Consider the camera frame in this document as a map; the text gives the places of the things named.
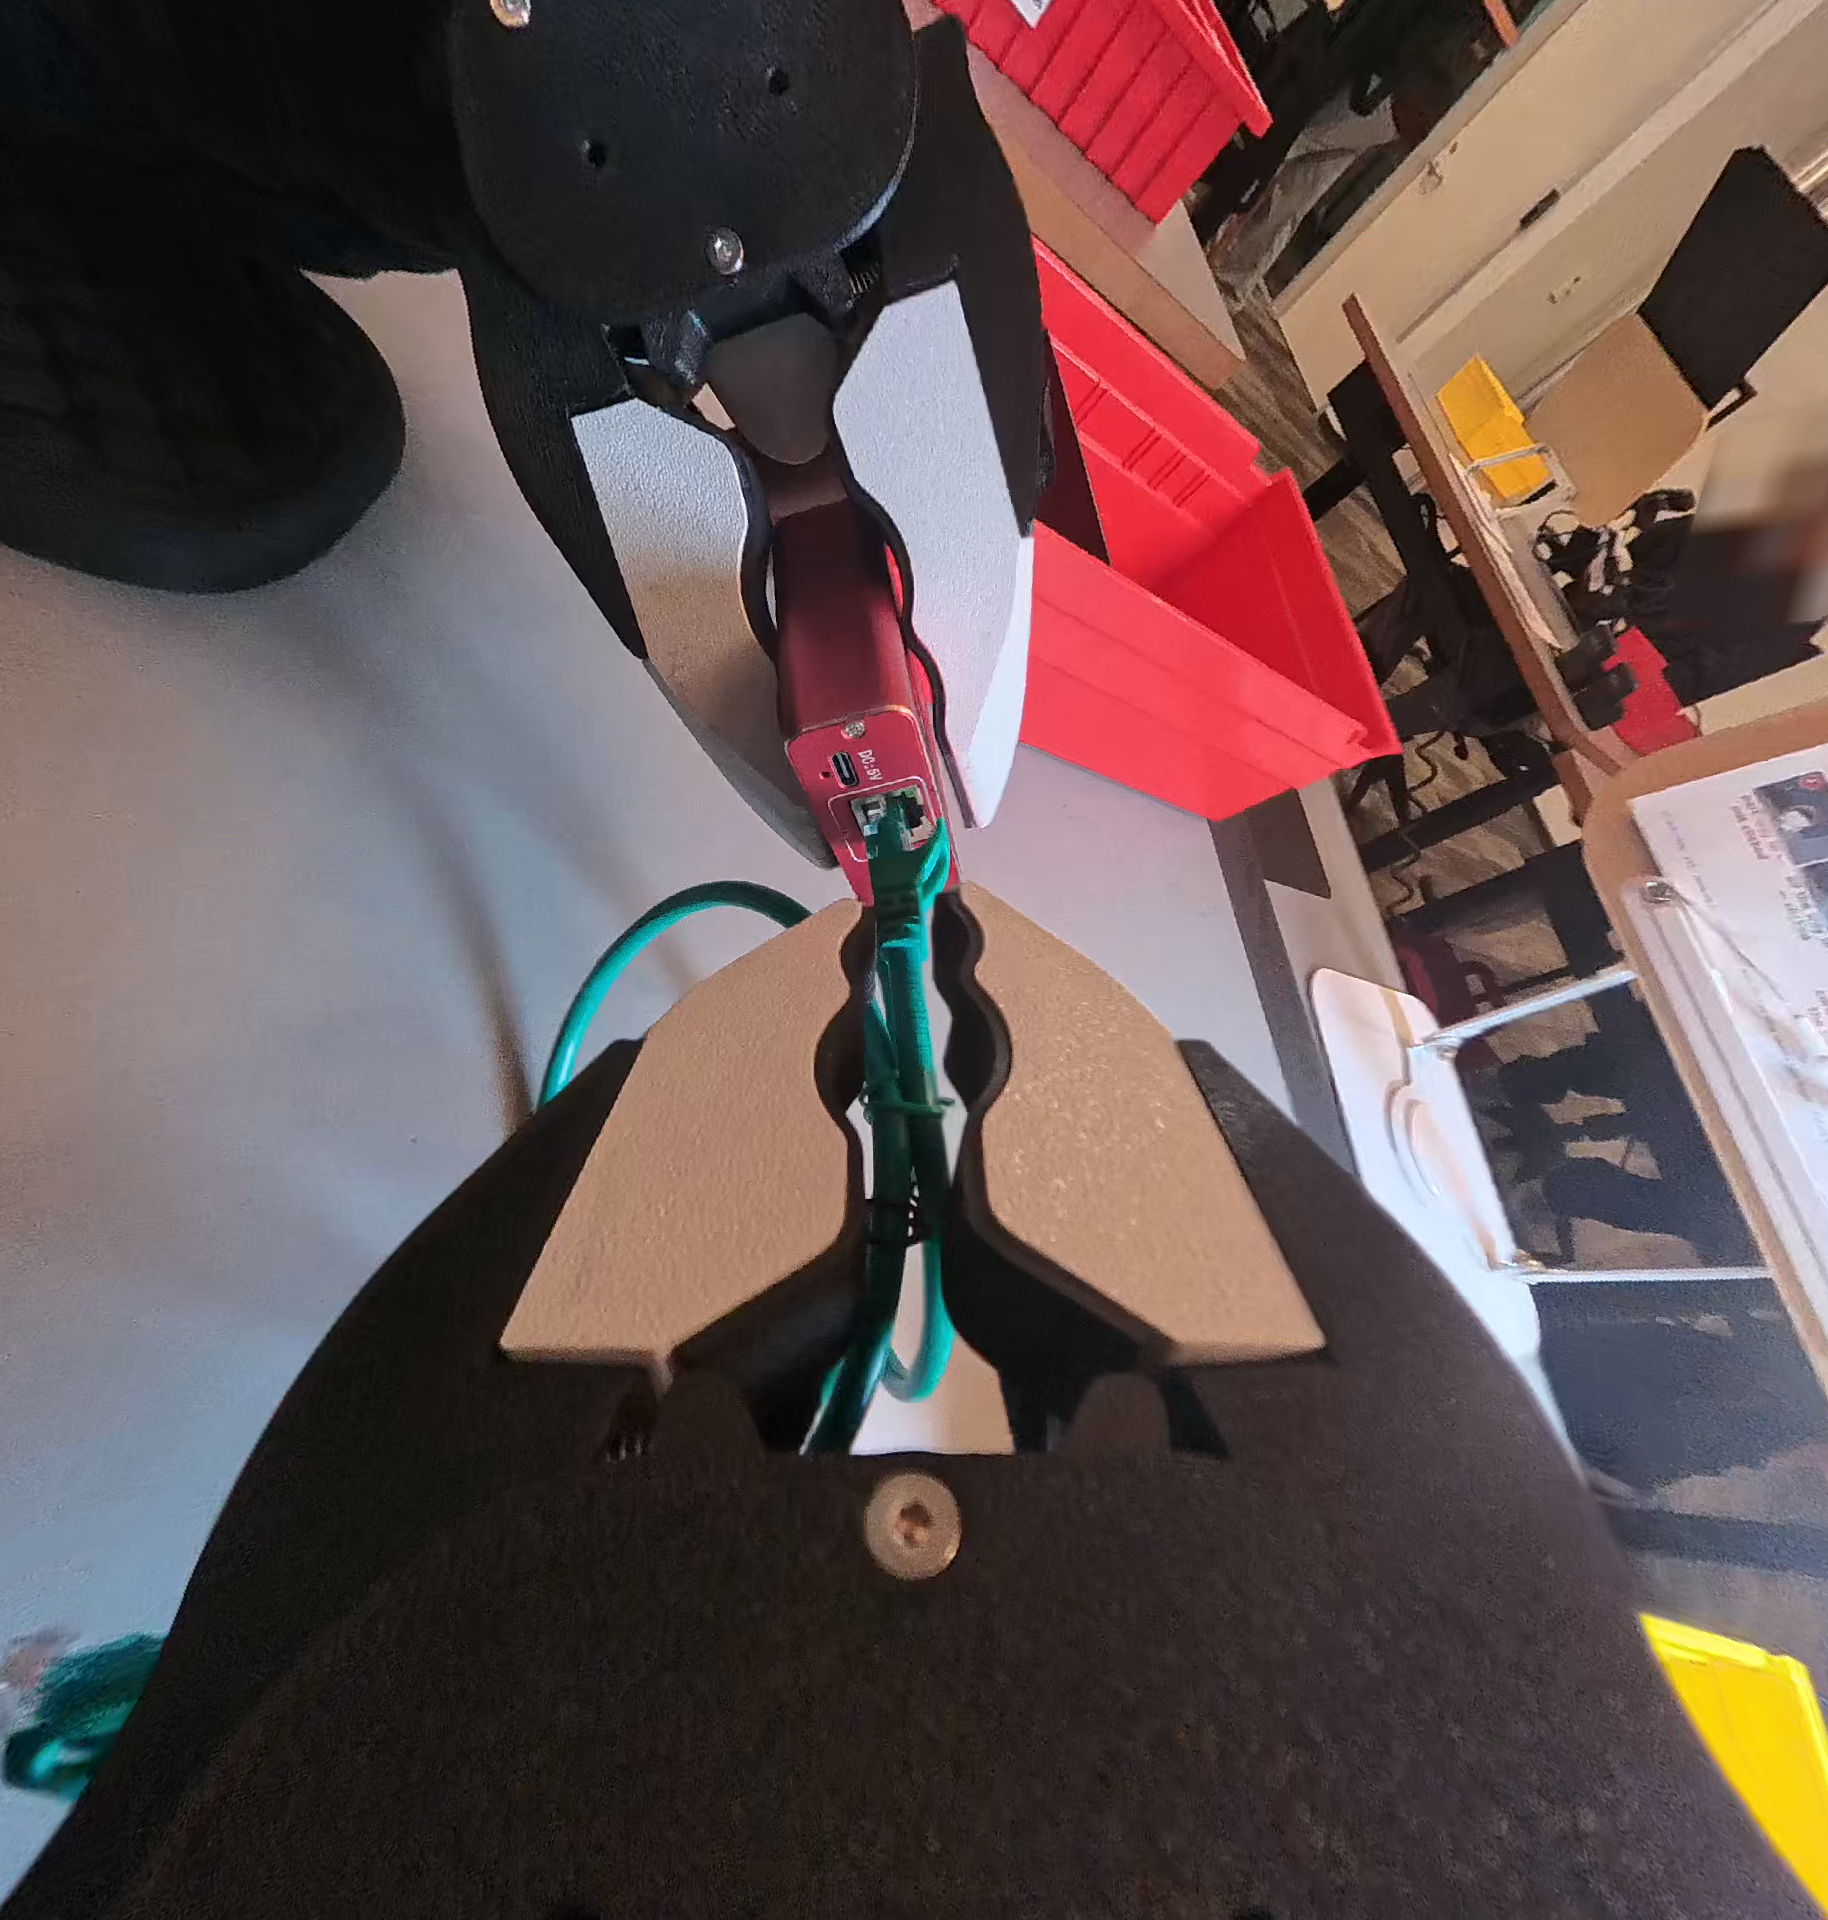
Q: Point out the printed instruction sheet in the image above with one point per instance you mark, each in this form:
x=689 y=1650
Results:
x=1814 y=901

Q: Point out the red ethernet coupler box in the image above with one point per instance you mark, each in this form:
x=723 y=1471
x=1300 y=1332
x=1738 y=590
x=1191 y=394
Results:
x=848 y=645

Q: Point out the red storage bin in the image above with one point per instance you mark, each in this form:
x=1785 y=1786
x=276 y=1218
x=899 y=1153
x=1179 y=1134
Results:
x=1198 y=661

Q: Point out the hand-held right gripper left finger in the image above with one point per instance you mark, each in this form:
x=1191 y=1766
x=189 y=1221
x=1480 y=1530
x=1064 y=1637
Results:
x=689 y=1186

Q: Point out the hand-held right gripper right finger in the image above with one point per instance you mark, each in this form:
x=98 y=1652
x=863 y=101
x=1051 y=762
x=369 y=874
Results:
x=1138 y=1186

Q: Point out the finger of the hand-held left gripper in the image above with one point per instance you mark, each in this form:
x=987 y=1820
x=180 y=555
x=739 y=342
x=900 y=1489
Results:
x=959 y=496
x=674 y=571

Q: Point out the small yellow bin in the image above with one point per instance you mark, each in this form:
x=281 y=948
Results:
x=1492 y=428

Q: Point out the person's left forearm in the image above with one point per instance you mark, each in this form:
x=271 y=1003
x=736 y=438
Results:
x=179 y=106

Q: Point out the clear sheet clip bar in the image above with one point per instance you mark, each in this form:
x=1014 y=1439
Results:
x=1738 y=1050

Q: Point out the black panel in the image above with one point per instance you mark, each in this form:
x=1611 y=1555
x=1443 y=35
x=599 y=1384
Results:
x=1738 y=271

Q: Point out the yellow storage bin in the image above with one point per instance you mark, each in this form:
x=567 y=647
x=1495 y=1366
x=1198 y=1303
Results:
x=1769 y=1755

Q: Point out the long wooden workbench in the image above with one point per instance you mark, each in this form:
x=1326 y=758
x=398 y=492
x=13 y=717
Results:
x=1468 y=526

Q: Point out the small red bin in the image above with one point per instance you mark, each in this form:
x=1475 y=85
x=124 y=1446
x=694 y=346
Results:
x=1657 y=693

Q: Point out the red ribbed crate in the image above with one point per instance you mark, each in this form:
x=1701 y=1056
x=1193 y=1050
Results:
x=1109 y=76

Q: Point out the wooden table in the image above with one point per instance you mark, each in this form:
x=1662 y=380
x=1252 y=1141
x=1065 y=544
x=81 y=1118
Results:
x=1138 y=271

